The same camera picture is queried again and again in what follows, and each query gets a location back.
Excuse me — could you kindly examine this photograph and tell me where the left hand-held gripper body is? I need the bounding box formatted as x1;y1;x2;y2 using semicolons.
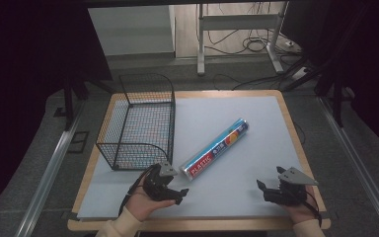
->
142;161;183;202

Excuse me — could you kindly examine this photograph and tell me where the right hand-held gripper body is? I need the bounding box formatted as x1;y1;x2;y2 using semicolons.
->
263;166;319;207

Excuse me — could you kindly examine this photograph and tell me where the blue plastic wrap roll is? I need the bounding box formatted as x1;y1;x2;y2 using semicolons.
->
179;118;250;182

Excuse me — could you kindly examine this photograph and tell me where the black wire mesh basket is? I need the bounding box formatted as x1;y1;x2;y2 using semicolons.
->
95;72;177;171

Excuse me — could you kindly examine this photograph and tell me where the person's right hand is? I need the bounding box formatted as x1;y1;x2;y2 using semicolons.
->
284;185;318;225

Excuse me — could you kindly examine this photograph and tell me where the person's left hand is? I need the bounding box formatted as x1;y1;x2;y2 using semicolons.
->
124;185;178;223

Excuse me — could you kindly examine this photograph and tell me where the light blue table mat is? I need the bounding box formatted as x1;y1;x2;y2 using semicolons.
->
76;95;306;221

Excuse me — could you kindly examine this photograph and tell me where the black metal stand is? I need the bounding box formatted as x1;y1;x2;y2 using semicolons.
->
52;73;115;132
281;48;358;129

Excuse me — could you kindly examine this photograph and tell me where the white power strip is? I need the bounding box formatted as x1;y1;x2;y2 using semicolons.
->
290;66;311;82

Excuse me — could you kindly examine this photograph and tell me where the grey cabinet panel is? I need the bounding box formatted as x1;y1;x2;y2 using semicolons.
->
87;4;177;57

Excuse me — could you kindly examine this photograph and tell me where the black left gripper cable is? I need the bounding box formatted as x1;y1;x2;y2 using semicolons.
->
117;164;156;217

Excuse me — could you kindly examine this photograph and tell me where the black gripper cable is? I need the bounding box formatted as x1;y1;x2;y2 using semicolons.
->
117;164;156;217
289;186;324;229

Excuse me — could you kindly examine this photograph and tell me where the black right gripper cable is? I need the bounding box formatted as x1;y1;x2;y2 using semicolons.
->
289;186;324;229

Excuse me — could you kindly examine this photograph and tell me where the silver metal floor rail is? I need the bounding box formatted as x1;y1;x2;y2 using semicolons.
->
317;96;379;237
14;101;87;237

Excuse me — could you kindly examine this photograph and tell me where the long black floor cable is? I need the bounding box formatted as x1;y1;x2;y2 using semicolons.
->
211;72;294;92

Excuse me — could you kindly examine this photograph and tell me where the tangle of black floor cables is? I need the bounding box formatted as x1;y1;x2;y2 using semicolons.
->
206;3;304;57

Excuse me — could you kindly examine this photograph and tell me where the white metal desk frame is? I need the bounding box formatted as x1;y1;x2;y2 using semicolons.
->
195;1;290;77

